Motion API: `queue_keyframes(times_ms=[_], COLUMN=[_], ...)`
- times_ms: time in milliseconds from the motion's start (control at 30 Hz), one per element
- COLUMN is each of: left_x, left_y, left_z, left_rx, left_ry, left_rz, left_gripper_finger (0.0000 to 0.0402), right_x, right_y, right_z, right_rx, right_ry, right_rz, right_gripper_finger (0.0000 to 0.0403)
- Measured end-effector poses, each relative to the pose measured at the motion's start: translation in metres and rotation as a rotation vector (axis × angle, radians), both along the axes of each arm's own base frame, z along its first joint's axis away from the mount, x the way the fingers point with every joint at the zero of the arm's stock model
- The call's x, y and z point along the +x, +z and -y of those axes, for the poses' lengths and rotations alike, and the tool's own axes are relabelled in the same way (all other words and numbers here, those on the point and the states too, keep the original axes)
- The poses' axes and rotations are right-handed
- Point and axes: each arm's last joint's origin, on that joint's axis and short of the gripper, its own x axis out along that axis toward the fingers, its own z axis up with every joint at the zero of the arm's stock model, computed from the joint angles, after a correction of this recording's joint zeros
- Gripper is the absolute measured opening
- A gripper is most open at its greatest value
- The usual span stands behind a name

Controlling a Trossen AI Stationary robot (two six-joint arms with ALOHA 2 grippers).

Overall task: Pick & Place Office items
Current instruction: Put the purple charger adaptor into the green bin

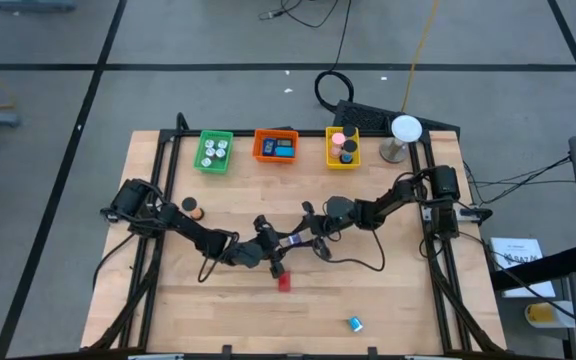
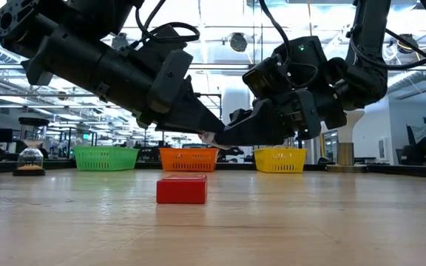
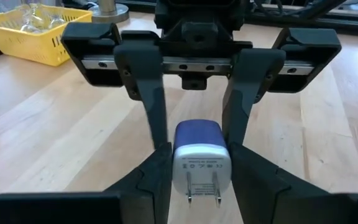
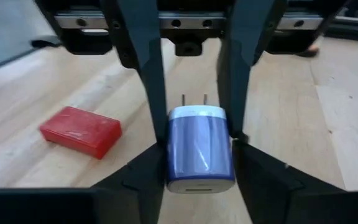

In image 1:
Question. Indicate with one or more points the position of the white dome table lamp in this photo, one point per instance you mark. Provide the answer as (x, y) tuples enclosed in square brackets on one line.
[(406, 128)]

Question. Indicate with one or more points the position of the black perforated metal case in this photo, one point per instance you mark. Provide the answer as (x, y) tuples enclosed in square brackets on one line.
[(368, 117)]

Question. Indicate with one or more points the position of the black aluminium table frame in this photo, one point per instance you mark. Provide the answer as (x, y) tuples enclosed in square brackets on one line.
[(313, 133)]

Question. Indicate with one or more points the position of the green plastic basket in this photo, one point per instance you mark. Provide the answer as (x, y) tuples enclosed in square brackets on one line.
[(203, 167)]

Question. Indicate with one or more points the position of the yellow white tape dispenser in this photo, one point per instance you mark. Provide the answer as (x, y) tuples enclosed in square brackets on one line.
[(540, 314)]

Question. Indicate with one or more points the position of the grey blue metal base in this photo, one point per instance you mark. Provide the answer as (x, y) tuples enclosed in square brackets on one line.
[(33, 5)]

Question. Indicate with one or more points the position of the yellow plastic basket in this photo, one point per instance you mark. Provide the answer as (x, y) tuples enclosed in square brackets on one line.
[(329, 162)]

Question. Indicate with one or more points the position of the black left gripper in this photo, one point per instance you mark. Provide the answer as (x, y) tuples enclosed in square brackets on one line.
[(266, 248)]

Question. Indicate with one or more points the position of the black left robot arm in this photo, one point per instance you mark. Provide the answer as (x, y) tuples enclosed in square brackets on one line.
[(193, 231)]

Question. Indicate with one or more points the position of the black table clamp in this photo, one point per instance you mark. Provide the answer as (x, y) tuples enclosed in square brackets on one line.
[(372, 352), (226, 350)]

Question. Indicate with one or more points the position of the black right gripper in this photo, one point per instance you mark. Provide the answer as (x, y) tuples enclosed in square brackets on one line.
[(320, 230)]

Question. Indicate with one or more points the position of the pink hourglass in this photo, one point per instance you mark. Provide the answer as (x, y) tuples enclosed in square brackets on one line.
[(338, 139)]

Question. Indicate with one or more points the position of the black hourglass orange sand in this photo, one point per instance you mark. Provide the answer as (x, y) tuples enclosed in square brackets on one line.
[(189, 204)]

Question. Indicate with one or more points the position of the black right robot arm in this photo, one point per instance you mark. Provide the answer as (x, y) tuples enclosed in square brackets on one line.
[(373, 210)]

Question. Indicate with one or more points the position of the orange plastic basket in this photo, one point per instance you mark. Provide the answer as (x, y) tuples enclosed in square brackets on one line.
[(258, 159)]

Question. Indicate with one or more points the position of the black hourglass pale sand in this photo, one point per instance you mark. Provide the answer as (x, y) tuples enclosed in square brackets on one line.
[(349, 130)]

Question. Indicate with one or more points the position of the black flat bar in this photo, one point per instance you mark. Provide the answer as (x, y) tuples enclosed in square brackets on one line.
[(543, 267)]

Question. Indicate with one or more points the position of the red flat plastic box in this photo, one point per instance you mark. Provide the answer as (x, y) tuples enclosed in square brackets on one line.
[(284, 285)]

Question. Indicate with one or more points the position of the white paper label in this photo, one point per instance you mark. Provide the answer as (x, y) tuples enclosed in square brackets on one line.
[(518, 250)]

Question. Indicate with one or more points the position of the grey connector box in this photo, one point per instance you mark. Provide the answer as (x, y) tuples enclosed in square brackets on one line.
[(109, 216), (473, 214)]

